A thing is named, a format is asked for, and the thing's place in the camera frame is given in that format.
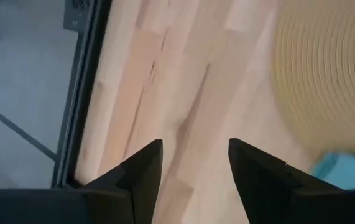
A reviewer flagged round woven yellow placemat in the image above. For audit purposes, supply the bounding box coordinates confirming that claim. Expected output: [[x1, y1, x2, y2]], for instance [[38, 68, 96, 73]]
[[272, 0, 355, 158]]

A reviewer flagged teal cloth napkin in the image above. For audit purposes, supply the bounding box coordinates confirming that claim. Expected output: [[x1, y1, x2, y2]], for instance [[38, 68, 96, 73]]
[[311, 151, 355, 190]]

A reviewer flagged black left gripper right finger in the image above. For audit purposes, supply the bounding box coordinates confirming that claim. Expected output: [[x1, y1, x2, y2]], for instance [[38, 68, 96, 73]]
[[228, 138, 355, 224]]

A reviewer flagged black aluminium table frame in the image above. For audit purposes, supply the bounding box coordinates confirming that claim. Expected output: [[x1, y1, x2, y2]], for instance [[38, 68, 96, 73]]
[[51, 0, 113, 189]]

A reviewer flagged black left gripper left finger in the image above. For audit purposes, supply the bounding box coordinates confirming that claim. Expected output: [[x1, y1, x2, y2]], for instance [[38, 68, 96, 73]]
[[0, 139, 164, 224]]

